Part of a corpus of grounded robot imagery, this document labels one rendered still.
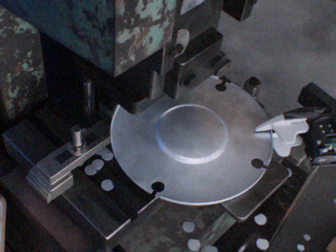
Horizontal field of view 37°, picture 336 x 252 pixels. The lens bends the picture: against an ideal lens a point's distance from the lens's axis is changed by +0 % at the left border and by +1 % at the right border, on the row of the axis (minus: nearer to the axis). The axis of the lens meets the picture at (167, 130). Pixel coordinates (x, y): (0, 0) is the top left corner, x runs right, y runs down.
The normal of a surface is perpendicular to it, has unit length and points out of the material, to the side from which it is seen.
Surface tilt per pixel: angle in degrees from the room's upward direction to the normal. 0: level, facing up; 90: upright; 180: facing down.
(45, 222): 0
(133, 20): 90
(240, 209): 0
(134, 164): 2
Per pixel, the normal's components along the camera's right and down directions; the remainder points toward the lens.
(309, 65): 0.10, -0.61
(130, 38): 0.71, 0.59
